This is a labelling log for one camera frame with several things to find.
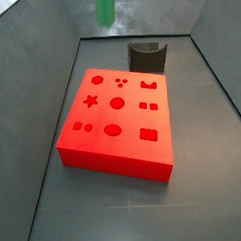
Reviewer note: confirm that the red block with shaped holes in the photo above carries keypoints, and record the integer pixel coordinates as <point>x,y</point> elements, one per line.
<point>119,123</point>

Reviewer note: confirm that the green star-profile rod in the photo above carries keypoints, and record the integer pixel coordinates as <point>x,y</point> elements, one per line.
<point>105,12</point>

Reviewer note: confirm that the black curved fixture stand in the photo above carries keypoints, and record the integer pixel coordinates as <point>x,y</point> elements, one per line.
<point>147,57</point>

